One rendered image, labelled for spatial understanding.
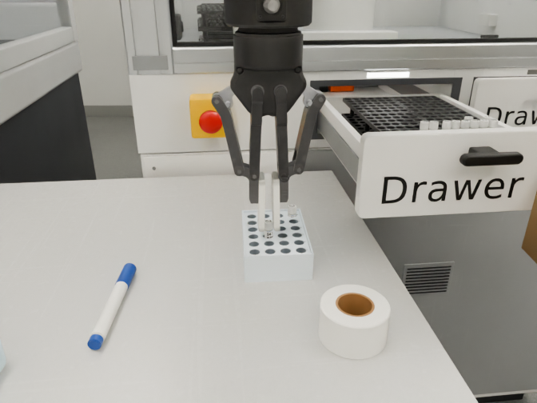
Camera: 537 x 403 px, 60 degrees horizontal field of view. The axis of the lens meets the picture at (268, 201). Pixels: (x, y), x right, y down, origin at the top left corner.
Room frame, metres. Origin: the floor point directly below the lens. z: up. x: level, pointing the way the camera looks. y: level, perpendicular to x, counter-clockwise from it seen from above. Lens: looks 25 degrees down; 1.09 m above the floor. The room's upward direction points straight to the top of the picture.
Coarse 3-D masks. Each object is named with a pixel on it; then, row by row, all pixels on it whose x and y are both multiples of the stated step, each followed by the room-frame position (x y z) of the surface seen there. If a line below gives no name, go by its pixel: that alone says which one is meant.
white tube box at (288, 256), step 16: (256, 224) 0.56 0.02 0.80; (288, 224) 0.56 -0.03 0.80; (256, 240) 0.51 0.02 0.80; (272, 240) 0.51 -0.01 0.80; (288, 240) 0.51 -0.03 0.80; (304, 240) 0.51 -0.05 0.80; (256, 256) 0.47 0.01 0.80; (272, 256) 0.47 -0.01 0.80; (288, 256) 0.47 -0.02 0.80; (304, 256) 0.47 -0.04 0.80; (256, 272) 0.47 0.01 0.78; (272, 272) 0.47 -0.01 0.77; (288, 272) 0.47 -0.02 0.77; (304, 272) 0.47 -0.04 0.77
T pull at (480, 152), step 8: (472, 152) 0.53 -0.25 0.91; (480, 152) 0.52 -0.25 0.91; (488, 152) 0.52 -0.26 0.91; (496, 152) 0.52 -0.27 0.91; (504, 152) 0.52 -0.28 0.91; (512, 152) 0.52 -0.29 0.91; (464, 160) 0.50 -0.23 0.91; (472, 160) 0.50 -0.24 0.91; (480, 160) 0.50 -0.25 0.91; (488, 160) 0.51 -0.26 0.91; (496, 160) 0.51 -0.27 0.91; (504, 160) 0.51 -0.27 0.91; (512, 160) 0.51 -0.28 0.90; (520, 160) 0.51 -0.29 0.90
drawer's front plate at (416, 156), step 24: (360, 144) 0.54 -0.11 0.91; (384, 144) 0.53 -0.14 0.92; (408, 144) 0.53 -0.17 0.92; (432, 144) 0.54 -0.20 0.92; (456, 144) 0.54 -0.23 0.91; (480, 144) 0.54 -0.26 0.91; (504, 144) 0.55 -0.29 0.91; (528, 144) 0.55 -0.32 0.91; (360, 168) 0.53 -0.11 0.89; (384, 168) 0.53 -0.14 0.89; (408, 168) 0.53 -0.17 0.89; (432, 168) 0.54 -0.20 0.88; (456, 168) 0.54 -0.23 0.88; (480, 168) 0.54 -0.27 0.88; (504, 168) 0.55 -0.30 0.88; (528, 168) 0.55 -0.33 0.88; (360, 192) 0.53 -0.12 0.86; (408, 192) 0.53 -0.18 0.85; (480, 192) 0.54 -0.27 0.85; (504, 192) 0.55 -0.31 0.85; (528, 192) 0.55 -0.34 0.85; (360, 216) 0.53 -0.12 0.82; (384, 216) 0.53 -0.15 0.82
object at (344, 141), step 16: (336, 96) 0.89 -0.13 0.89; (352, 96) 0.89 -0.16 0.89; (368, 96) 0.89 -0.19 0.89; (384, 96) 0.89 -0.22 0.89; (400, 96) 0.90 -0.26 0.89; (320, 112) 0.85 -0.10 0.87; (336, 112) 0.77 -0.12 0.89; (480, 112) 0.77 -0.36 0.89; (320, 128) 0.84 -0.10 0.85; (336, 128) 0.73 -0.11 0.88; (352, 128) 0.68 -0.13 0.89; (336, 144) 0.72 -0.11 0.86; (352, 144) 0.64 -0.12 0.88; (352, 160) 0.62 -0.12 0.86; (352, 176) 0.62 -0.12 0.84
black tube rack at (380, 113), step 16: (416, 96) 0.86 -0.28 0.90; (432, 96) 0.87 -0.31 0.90; (352, 112) 0.83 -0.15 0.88; (368, 112) 0.75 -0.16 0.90; (384, 112) 0.75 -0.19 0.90; (400, 112) 0.75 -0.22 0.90; (416, 112) 0.75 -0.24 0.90; (432, 112) 0.75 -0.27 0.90; (448, 112) 0.75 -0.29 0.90; (464, 112) 0.75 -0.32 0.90; (368, 128) 0.74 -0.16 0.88; (384, 128) 0.66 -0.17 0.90; (400, 128) 0.67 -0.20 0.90; (416, 128) 0.66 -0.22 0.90
